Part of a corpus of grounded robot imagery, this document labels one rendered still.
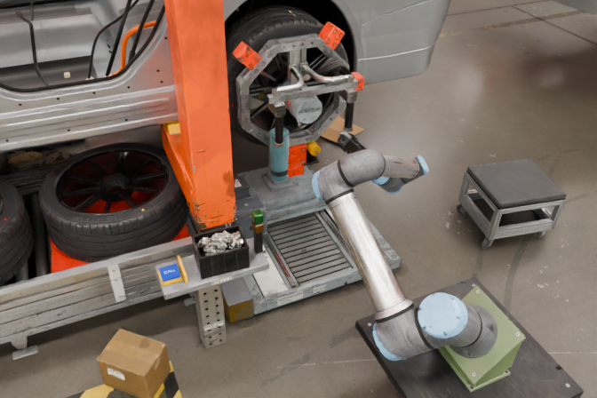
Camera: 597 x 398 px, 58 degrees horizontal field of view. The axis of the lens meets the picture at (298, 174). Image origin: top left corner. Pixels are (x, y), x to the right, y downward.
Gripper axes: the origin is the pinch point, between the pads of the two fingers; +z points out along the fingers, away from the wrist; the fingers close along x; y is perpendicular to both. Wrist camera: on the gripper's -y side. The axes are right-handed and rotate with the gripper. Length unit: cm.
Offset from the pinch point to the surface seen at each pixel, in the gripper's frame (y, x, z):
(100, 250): -67, -103, -8
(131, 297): -48, -111, -21
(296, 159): -5.6, -24.1, 6.2
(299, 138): -12.1, -14.3, 7.1
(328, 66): -33.9, 21.0, -2.0
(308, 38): -44, 24, 8
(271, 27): -58, 17, 16
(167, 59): -82, -22, 25
